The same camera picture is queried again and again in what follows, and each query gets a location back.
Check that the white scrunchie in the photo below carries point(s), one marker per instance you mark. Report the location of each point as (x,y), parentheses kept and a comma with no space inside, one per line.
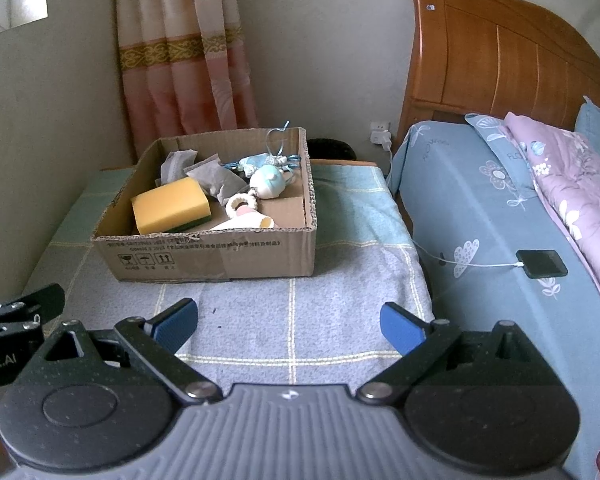
(230,205)

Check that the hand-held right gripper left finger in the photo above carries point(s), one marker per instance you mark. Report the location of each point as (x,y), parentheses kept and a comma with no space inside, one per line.
(176,322)

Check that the white charger plug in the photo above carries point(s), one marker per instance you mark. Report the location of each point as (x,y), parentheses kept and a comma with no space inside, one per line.
(381,140)

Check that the wooden headboard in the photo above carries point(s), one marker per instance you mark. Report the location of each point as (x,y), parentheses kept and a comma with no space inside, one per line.
(490,60)

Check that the pink patterned curtain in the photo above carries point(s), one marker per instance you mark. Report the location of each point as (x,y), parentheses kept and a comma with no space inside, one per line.
(180,60)

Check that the wooden bench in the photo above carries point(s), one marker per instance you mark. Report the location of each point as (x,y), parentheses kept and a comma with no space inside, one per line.
(350,163)

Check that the black trash bin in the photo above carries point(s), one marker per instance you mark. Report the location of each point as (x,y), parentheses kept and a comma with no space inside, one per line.
(332,149)

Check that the cream cloth pouch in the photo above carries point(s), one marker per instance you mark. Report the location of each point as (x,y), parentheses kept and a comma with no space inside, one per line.
(247,221)

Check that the purple floral quilt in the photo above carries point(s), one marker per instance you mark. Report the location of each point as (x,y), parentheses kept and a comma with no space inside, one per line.
(575,195)

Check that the blue and white plush ball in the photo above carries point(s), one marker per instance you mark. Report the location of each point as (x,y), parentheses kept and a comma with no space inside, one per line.
(270,182)

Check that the yellow sponge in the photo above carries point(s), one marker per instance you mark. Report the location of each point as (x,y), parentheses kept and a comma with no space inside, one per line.
(167,207)

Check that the blue floral bedsheet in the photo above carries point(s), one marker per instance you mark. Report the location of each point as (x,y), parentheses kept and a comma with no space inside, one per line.
(470,210)

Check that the white wall socket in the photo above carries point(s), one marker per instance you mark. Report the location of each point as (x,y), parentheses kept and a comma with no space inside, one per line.
(380,125)

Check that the clear plastic zip bag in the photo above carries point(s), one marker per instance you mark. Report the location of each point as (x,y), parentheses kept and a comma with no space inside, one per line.
(175,165)
(212,177)

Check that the floral sachet with blue tassel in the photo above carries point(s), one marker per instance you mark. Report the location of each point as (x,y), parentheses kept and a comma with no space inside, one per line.
(255,161)

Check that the blue floral pillow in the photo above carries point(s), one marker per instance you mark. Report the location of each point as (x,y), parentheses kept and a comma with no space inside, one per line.
(495,160)
(597,125)

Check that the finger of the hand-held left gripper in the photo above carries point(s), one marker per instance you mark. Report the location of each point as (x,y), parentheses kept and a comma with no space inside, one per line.
(40,300)

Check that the cardboard box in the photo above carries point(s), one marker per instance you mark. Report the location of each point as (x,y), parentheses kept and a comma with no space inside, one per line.
(255,255)

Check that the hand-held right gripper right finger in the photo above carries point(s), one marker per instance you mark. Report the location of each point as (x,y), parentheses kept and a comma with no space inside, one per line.
(402,329)

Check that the black phone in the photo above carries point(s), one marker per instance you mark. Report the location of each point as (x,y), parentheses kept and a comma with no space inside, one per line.
(542,263)

